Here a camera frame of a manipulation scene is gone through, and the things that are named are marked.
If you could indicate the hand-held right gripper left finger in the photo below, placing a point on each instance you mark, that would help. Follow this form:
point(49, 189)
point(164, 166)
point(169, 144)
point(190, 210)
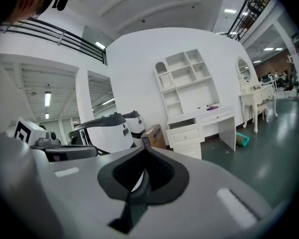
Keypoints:
point(84, 188)

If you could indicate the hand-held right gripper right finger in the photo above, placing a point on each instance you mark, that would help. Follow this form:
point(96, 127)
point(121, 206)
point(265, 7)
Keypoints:
point(201, 208)

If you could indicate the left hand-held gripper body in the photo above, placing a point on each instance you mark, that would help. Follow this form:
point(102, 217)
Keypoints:
point(27, 131)

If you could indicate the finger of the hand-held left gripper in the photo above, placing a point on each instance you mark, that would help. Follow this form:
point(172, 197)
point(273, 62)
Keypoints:
point(82, 152)

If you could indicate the large white drawer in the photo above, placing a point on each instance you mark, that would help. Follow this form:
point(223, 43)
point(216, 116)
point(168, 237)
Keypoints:
point(185, 137)

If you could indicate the small white drawer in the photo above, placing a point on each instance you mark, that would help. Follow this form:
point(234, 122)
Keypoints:
point(214, 117)

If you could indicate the white shelf desk unit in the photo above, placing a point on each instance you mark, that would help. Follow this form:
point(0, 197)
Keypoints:
point(196, 93)

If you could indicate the white machine with black trim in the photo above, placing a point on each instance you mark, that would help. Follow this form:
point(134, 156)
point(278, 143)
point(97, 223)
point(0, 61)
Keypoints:
point(135, 124)
point(107, 136)

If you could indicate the brown cardboard box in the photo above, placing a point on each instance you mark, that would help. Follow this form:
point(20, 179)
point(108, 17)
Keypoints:
point(155, 138)

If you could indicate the teal rolled mat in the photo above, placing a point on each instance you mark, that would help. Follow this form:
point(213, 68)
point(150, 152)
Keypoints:
point(243, 139)

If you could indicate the black balcony railing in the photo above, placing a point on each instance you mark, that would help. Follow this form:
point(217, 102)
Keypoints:
point(103, 57)
point(240, 10)

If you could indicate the purple object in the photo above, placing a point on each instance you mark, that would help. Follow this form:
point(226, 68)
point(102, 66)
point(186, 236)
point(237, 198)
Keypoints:
point(212, 107)

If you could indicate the white arched cabinet door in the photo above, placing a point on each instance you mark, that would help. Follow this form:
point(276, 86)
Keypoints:
point(165, 81)

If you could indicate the white stool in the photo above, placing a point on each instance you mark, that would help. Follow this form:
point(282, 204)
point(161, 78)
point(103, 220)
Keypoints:
point(263, 107)

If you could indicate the white chair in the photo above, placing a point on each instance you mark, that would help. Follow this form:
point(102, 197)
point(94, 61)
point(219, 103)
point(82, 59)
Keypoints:
point(257, 96)

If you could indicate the oval vanity mirror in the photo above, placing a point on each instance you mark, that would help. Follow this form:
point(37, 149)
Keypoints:
point(243, 70)

